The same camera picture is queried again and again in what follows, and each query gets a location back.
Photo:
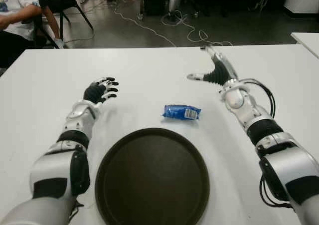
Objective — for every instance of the folded metal stand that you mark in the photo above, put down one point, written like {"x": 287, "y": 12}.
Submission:
{"x": 260, "y": 1}

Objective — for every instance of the black folding chair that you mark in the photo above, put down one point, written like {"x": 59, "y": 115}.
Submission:
{"x": 67, "y": 3}

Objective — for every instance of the white side table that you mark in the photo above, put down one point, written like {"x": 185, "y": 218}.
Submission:
{"x": 309, "y": 41}

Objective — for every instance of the white curved machine housing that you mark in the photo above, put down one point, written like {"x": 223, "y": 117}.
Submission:
{"x": 302, "y": 0}

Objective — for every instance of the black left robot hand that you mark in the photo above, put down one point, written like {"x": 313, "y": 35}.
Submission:
{"x": 93, "y": 92}

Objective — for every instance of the round dark brown tray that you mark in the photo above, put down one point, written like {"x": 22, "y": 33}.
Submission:
{"x": 152, "y": 180}

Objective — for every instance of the bare leg with white sneaker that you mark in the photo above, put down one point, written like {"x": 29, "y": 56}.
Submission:
{"x": 53, "y": 25}

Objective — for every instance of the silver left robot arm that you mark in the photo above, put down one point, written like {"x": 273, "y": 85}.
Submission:
{"x": 49, "y": 165}

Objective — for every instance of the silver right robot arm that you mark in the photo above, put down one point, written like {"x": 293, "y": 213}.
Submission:
{"x": 286, "y": 160}

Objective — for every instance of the black cabinet on casters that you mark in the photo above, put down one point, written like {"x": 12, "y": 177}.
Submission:
{"x": 153, "y": 0}

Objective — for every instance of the seated person in white shirt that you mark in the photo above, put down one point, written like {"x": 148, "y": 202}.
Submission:
{"x": 15, "y": 13}

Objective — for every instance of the blue Oreo packet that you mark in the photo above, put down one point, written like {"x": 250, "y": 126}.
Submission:
{"x": 175, "y": 111}

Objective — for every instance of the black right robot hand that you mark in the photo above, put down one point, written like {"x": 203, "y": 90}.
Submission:
{"x": 219, "y": 72}

